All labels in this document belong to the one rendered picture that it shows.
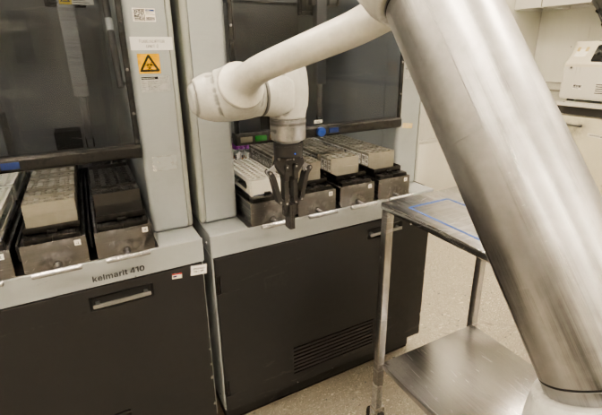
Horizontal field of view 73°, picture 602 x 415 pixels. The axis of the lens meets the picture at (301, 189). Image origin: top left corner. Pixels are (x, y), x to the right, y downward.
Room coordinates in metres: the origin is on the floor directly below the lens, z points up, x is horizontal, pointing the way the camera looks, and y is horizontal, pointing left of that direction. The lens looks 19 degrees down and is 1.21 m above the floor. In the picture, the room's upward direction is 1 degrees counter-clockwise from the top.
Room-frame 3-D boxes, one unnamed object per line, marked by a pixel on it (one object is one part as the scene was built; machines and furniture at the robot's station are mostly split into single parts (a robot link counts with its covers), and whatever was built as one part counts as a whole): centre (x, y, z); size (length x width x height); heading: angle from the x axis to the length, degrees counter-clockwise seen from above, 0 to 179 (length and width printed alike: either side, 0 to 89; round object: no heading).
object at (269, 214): (1.40, 0.23, 0.78); 0.73 x 0.14 x 0.09; 28
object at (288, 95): (1.01, 0.04, 1.14); 0.13 x 0.11 x 0.16; 122
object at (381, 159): (1.40, -0.28, 0.85); 0.12 x 0.02 x 0.06; 117
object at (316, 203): (1.47, 0.10, 0.78); 0.73 x 0.14 x 0.09; 28
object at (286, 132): (1.01, 0.03, 1.03); 0.09 x 0.09 x 0.06
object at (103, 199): (1.00, 0.48, 0.85); 0.12 x 0.02 x 0.06; 118
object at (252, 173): (1.28, 0.17, 0.83); 0.30 x 0.10 x 0.06; 28
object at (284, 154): (1.01, 0.03, 0.96); 0.08 x 0.07 x 0.09; 118
